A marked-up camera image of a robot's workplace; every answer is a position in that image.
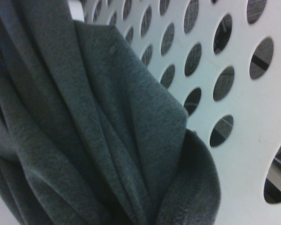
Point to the grey cotton t-shirt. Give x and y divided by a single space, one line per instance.
84 117

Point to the white perforated laundry basket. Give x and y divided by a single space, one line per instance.
248 117

